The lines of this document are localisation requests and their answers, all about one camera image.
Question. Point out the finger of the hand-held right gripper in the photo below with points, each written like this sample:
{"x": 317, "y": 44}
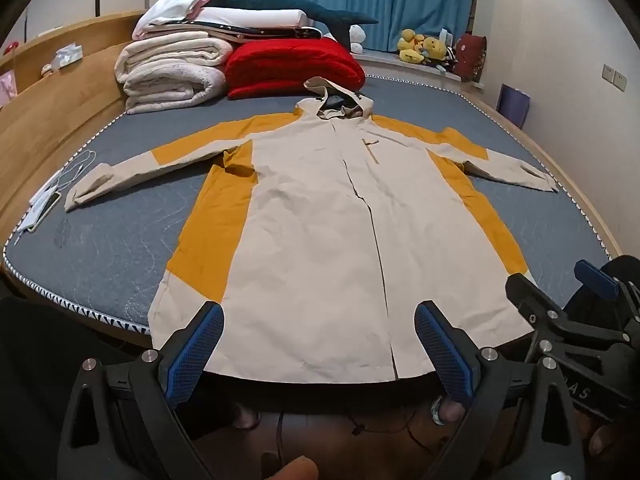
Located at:
{"x": 540, "y": 305}
{"x": 595, "y": 277}

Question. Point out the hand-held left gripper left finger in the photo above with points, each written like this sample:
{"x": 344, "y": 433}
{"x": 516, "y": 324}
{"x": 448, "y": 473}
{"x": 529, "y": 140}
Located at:
{"x": 195, "y": 355}

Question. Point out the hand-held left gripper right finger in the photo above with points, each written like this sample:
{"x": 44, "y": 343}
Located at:
{"x": 445, "y": 355}

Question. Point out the beige and yellow hooded jacket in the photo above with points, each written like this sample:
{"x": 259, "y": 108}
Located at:
{"x": 310, "y": 240}

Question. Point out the person's right hand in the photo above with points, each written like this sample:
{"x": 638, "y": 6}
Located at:
{"x": 607, "y": 440}

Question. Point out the person's left hand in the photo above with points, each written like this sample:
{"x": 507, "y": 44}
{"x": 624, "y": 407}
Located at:
{"x": 292, "y": 470}

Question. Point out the person's right foot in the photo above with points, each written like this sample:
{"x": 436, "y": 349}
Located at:
{"x": 447, "y": 412}

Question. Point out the person's foot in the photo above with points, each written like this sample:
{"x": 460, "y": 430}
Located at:
{"x": 246, "y": 417}
{"x": 447, "y": 412}

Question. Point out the person's left foot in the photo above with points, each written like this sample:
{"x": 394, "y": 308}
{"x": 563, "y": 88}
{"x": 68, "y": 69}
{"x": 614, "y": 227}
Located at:
{"x": 246, "y": 417}

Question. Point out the grey quilted mattress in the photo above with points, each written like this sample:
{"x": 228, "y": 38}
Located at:
{"x": 125, "y": 240}

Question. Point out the smartphone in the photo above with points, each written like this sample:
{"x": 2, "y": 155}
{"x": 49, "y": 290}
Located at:
{"x": 45, "y": 210}

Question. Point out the white tablet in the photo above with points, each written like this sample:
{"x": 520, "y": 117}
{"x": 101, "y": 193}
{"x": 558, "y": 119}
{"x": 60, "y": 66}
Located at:
{"x": 29, "y": 219}

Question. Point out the dark red cushion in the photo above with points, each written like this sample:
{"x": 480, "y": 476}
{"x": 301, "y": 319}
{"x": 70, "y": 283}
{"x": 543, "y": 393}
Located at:
{"x": 472, "y": 57}

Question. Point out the black and white striped plush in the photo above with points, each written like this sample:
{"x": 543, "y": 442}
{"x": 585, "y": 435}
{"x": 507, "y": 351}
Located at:
{"x": 451, "y": 57}

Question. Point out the yellow bear plush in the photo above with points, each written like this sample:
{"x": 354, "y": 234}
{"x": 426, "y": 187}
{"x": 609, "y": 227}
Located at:
{"x": 435, "y": 49}

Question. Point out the white plastic box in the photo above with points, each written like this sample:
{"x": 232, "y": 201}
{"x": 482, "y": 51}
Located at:
{"x": 446, "y": 40}

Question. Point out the yellow duck plush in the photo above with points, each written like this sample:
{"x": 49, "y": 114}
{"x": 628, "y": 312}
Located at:
{"x": 410, "y": 56}
{"x": 410, "y": 37}

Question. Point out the cream folded fleece blanket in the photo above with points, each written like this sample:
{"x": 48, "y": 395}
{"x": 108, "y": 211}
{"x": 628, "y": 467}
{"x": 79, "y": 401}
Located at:
{"x": 170, "y": 70}

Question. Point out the white window ledge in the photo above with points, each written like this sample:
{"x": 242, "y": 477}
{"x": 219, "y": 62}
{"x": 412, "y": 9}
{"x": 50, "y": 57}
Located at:
{"x": 385, "y": 62}

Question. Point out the red folded blanket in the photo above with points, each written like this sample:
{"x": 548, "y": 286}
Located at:
{"x": 295, "y": 67}

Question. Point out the small round ornament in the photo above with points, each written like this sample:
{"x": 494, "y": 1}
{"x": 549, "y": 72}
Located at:
{"x": 46, "y": 69}

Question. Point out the tissue pack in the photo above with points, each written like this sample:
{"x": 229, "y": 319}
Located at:
{"x": 67, "y": 56}

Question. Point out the white plush toy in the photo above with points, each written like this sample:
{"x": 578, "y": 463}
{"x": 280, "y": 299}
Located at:
{"x": 357, "y": 35}

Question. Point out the pink paper bag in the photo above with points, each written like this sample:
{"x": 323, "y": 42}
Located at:
{"x": 7, "y": 87}

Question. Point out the white pillow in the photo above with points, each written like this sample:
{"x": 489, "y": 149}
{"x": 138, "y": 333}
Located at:
{"x": 250, "y": 16}

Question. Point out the white and pink folded quilt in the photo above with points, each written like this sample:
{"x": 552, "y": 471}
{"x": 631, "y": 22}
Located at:
{"x": 170, "y": 10}

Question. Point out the red and white small ornament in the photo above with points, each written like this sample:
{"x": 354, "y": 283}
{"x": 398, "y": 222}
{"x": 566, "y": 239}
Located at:
{"x": 10, "y": 49}

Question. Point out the dark teal shark plush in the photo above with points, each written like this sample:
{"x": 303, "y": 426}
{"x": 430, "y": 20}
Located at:
{"x": 280, "y": 0}

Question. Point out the beige wall switch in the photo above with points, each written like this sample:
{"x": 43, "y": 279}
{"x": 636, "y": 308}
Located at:
{"x": 609, "y": 73}
{"x": 621, "y": 81}

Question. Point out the wooden bed frame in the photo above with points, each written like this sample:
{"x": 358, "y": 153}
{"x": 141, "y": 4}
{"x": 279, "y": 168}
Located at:
{"x": 45, "y": 125}

